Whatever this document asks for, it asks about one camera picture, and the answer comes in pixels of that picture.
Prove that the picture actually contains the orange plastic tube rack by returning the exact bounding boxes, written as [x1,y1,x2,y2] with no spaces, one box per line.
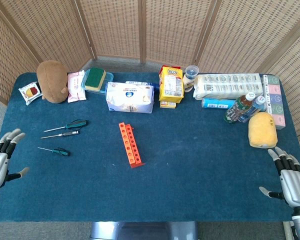
[118,122,146,169]

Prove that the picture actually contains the green tea bottle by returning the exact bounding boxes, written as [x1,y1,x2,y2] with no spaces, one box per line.
[223,91,256,124]

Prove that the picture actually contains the brown plush toy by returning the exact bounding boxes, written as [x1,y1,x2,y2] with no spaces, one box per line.
[36,59,69,104]

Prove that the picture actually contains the large teal black screwdriver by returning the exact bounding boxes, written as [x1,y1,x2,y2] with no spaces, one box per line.
[43,119,89,133]

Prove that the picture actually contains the clear blue plastic tray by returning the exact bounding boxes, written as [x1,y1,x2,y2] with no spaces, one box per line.
[80,70,115,95]

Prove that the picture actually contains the small yellow biscuit box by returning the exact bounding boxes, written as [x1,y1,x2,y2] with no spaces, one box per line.
[159,99,177,110]

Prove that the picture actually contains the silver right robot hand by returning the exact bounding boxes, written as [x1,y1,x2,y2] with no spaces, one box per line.
[259,146,300,208]

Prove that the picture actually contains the large yellow biscuit box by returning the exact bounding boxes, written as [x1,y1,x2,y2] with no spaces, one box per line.
[158,65,185,104]

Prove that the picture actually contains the green yellow sponge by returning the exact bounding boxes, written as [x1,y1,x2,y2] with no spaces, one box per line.
[84,67,107,91]

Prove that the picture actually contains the blue felt table cover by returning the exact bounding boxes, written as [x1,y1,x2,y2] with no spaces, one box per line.
[0,71,300,223]

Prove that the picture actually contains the white paper roll pack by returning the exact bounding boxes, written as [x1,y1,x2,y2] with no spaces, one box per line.
[192,72,264,101]

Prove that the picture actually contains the white jar clear lid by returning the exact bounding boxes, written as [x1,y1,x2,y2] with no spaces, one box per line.
[182,65,200,94]

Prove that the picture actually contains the pink wet wipes pack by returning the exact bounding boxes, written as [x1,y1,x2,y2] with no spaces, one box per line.
[66,70,87,104]

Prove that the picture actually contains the yellow bread plush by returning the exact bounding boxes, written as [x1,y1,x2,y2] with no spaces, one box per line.
[248,111,278,149]

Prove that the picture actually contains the small teal black screwdriver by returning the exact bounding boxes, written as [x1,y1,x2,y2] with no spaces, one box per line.
[37,146,71,157]

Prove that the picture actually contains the white tissue pack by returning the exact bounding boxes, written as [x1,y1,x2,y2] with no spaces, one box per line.
[105,81,155,114]

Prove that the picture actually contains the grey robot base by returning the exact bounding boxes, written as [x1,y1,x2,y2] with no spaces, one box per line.
[89,221,199,240]

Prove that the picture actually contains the metal handle precision screwdriver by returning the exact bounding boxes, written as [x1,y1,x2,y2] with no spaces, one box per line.
[40,130,80,140]

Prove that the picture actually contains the woven bamboo folding screen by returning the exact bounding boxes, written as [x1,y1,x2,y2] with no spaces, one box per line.
[0,0,300,176]

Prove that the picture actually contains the white snack packet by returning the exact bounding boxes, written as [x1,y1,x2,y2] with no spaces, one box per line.
[18,81,43,106]

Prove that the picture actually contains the blue label water bottle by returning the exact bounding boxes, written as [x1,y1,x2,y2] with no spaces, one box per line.
[238,95,267,123]

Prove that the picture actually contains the light blue can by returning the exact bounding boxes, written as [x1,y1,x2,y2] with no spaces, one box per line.
[201,97,237,110]

